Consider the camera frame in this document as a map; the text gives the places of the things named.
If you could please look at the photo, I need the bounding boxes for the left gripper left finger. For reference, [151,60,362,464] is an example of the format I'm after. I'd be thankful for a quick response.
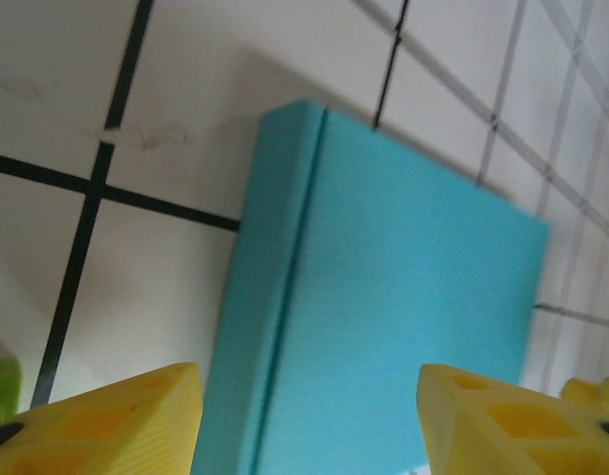
[0,362,204,475]

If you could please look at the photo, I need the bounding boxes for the green toy brick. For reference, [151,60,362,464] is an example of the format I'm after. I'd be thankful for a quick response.
[0,356,24,430]

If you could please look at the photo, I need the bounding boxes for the white and teal paper box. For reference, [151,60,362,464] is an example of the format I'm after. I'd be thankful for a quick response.
[192,97,554,475]

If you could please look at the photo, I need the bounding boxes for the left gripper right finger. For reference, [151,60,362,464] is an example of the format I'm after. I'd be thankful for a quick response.
[416,363,609,475]

